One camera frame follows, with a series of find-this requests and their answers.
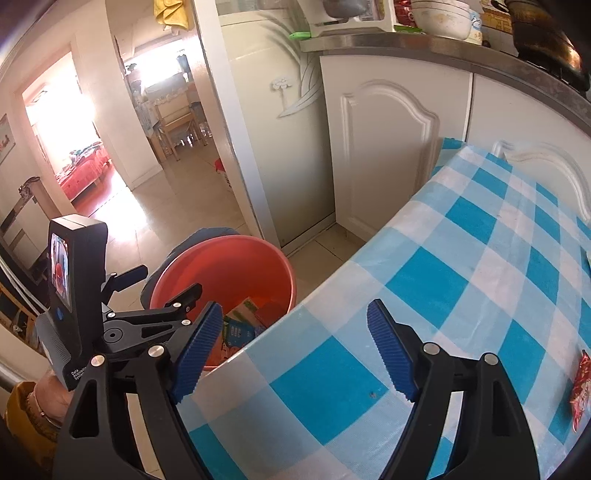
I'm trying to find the red white bag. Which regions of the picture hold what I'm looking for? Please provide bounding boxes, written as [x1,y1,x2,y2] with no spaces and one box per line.
[215,158,234,192]

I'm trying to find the red bed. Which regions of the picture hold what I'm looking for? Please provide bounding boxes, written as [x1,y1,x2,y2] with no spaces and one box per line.
[55,143,112,199]

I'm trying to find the white kitchen cabinet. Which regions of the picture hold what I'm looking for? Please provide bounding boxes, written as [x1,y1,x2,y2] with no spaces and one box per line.
[300,34,591,245]

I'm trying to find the framed wall picture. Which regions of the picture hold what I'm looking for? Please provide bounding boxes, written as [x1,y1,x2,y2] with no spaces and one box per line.
[0,114,17,164]

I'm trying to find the table with lace cloth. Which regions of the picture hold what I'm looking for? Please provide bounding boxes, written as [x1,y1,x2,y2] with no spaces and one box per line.
[139,74,199,112]

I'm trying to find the red snack packet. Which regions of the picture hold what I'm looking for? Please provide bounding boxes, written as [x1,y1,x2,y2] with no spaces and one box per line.
[567,349,591,432]

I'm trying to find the stack of white bowls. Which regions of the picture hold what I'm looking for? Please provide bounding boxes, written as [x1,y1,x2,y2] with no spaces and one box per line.
[411,0,483,44]

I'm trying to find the black wok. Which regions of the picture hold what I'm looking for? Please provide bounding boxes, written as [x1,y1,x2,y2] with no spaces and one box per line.
[492,0,591,90]

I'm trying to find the white plastic rack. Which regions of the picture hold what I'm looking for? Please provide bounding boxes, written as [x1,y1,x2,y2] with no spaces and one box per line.
[295,0,400,40]

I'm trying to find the white refrigerator with flower decal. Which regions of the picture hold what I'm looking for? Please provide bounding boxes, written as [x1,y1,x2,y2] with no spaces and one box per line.
[217,9,338,254]

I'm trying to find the yellow cloth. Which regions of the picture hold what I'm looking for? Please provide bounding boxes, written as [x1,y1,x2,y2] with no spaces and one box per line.
[154,0,190,28]

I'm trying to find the teal cartoon snack packet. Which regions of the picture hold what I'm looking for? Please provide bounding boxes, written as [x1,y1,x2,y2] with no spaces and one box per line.
[222,318,267,363]

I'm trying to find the white low cabinet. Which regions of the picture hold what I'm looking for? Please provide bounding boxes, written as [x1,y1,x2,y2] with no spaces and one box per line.
[0,178,51,278]

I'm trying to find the orange plastic bucket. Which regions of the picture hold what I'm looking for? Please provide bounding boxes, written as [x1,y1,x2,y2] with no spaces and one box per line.
[148,234,297,374]

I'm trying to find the blue white checked tablecloth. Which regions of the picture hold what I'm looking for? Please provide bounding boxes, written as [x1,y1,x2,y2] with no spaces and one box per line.
[178,136,591,480]

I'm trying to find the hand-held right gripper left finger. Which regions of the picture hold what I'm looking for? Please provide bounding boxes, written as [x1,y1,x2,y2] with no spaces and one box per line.
[52,301,225,480]

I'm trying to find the wooden chair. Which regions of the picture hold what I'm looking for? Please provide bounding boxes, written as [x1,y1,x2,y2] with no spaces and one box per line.
[154,104,208,162]

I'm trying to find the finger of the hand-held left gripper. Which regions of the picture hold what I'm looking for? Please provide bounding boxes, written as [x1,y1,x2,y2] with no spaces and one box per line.
[99,264,149,308]
[104,283,204,330]

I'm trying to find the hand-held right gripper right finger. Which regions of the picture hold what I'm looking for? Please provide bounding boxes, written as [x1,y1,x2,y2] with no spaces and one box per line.
[366,299,541,480]

